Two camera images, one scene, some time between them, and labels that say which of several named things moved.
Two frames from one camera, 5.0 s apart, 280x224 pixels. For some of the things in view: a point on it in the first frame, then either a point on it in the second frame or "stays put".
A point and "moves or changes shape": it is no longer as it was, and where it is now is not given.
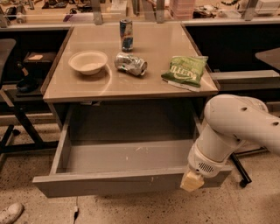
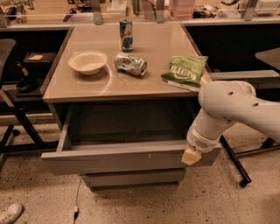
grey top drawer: [123, 148] moves or changes shape
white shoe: [10, 213] stays put
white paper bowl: [87, 62] stays put
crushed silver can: [130, 64] stays put
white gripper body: [200, 164] -> [200, 141]
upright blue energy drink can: [127, 38] stays put
